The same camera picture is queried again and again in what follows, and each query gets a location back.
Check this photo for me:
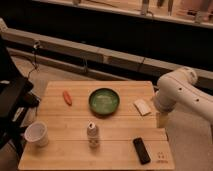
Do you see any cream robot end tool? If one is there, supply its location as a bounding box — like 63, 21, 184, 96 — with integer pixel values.
156, 113, 168, 128

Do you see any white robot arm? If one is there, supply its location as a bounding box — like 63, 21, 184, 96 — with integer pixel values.
153, 67, 213, 125

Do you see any white plastic bottle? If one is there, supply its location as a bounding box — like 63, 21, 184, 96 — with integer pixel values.
87, 122, 99, 148

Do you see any white sponge block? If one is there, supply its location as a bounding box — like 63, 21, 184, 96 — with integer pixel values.
134, 99, 151, 116

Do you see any black remote control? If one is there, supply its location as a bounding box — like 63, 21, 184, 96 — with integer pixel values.
133, 138, 151, 164

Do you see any green bowl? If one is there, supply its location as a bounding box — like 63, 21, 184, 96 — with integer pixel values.
88, 88, 120, 116

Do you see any orange carrot toy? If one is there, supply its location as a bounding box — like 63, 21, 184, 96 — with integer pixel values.
63, 91, 72, 106

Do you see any white paper cup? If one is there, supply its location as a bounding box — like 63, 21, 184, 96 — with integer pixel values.
24, 121, 49, 147

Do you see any black chair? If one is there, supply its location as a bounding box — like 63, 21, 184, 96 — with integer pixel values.
0, 36, 41, 158

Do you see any black cable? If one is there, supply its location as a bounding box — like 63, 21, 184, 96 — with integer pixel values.
27, 41, 41, 80

